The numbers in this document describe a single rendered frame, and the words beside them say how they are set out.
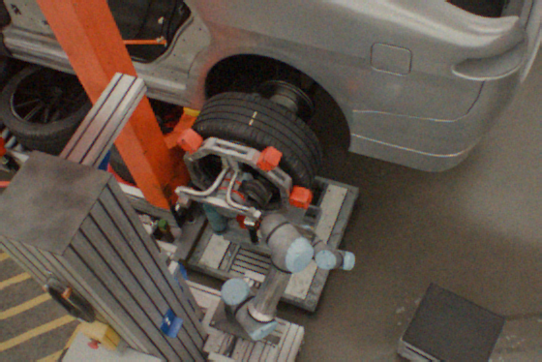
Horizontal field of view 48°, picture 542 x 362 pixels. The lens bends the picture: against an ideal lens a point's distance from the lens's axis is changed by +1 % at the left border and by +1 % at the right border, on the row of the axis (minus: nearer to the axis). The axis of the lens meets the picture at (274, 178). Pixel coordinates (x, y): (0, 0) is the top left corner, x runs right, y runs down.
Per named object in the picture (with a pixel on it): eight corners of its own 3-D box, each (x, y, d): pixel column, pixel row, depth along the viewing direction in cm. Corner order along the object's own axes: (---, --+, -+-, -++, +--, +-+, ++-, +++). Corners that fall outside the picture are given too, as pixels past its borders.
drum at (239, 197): (256, 186, 298) (254, 170, 286) (240, 222, 288) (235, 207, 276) (231, 178, 302) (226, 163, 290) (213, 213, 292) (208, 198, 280)
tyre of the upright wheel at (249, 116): (348, 151, 287) (237, 70, 269) (332, 191, 276) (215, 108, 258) (282, 187, 343) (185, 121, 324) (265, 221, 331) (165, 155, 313)
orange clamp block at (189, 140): (204, 138, 281) (190, 127, 277) (196, 151, 277) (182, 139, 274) (196, 141, 286) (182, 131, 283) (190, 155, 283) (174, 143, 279)
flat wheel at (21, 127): (4, 160, 387) (-15, 137, 368) (26, 82, 423) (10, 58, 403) (106, 153, 382) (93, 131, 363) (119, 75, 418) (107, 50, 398)
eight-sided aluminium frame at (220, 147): (297, 218, 309) (289, 158, 263) (292, 228, 306) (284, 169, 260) (203, 189, 324) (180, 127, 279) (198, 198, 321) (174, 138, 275)
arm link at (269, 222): (242, 222, 219) (295, 241, 262) (260, 242, 214) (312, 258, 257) (262, 198, 218) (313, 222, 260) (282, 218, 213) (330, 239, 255)
